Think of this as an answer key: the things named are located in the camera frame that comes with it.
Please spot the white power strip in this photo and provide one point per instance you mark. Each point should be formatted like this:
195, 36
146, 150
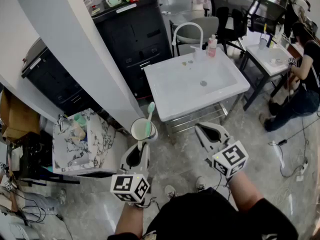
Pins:
166, 13

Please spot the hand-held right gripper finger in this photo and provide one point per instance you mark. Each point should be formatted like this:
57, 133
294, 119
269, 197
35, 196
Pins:
218, 129
203, 141

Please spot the cardboard box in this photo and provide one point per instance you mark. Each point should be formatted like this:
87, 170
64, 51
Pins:
17, 119

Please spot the person's right shoe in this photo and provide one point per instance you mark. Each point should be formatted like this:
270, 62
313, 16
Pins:
200, 184

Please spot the large black printer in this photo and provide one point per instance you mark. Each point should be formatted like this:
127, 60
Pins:
132, 41

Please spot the person's black shirt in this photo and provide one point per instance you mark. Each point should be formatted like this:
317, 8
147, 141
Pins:
212, 219

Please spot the white curved faucet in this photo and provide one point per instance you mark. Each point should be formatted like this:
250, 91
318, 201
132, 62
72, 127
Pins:
200, 31

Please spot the green plastic cup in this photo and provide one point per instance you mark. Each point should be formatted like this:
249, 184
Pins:
80, 120

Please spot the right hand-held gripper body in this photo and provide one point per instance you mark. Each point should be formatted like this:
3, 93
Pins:
230, 159

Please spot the person's left shoe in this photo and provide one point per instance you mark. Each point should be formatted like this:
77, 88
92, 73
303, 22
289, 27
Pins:
170, 191

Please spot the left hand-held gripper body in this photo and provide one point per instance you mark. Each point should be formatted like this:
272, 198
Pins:
125, 184

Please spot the white curved partition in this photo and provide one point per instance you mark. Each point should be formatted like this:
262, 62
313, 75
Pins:
75, 49

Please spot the black rack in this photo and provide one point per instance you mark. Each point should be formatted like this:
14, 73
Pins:
32, 156

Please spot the black sink stand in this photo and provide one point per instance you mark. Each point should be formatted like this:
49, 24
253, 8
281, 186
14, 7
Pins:
252, 84

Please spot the person's left forearm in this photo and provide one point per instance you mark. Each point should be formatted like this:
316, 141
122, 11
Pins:
130, 219

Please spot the small white sink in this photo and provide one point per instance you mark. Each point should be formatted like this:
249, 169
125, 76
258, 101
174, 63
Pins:
272, 61

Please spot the green toothbrush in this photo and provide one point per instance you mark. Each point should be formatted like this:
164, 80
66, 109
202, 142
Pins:
150, 114

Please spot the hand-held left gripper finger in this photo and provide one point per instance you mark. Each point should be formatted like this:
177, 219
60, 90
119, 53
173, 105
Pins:
124, 160
147, 159

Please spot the white cup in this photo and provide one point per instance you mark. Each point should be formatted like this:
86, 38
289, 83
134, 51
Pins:
138, 131

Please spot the person's shoe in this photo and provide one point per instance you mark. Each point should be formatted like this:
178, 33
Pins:
200, 184
170, 191

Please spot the clear cup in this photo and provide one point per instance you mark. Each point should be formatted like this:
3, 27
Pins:
263, 42

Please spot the person's right forearm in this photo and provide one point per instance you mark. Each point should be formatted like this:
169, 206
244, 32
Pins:
246, 191

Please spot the white ceramic sink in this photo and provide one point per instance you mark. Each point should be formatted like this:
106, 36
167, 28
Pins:
180, 89

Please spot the pink soap bottle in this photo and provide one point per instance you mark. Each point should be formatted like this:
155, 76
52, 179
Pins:
211, 47

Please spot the black mesh office chair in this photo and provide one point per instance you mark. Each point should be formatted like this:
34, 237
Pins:
268, 14
230, 11

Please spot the green soap dish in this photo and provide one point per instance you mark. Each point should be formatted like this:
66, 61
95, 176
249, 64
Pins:
113, 1

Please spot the grey chair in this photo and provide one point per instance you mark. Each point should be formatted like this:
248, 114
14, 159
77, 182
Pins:
192, 30

